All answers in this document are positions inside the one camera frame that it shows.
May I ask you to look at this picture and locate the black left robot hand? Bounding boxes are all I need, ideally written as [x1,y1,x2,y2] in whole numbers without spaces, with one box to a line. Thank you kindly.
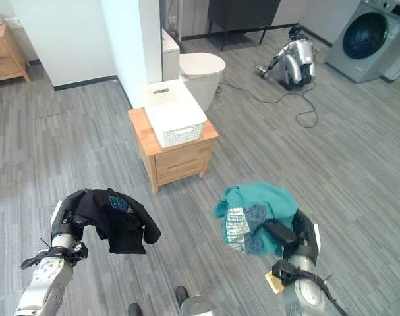
[50,190,87,234]

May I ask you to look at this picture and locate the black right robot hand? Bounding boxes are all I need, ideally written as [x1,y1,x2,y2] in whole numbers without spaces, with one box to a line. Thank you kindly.
[264,210,321,266]

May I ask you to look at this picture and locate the teal patterned garment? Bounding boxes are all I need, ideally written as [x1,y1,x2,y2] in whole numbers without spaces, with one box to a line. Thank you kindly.
[213,180,299,258]

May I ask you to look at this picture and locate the black garment with teal print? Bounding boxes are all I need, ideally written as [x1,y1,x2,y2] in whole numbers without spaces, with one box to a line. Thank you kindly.
[74,188,162,255]

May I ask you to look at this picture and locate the white perforated laundry basket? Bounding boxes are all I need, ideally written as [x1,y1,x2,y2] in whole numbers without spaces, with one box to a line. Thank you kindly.
[143,78,208,149]

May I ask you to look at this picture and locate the small wooden drawer cabinet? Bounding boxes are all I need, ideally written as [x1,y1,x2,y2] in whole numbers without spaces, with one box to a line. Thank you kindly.
[127,107,219,194]

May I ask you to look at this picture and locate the robot silver legs dark feet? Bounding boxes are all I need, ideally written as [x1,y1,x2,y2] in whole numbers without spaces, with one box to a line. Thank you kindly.
[127,285,217,316]

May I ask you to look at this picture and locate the silver seated humanoid robot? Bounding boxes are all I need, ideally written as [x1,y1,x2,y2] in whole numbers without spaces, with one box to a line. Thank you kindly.
[253,26,318,92]

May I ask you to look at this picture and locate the light wooden dresser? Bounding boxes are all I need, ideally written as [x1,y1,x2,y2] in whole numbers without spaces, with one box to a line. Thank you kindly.
[0,20,31,87]

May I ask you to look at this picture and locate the white toilet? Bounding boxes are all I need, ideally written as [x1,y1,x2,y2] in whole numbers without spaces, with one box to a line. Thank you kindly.
[161,28,227,113]

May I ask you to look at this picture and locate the silver front-load washing machine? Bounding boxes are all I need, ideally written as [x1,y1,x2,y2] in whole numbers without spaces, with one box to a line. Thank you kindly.
[324,0,400,84]

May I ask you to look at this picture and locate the dark cabinet on legs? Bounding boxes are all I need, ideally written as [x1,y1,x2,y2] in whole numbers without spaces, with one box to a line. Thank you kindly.
[206,0,281,52]

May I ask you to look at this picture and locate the black floor cable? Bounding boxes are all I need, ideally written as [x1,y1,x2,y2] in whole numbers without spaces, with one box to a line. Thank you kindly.
[215,80,319,128]

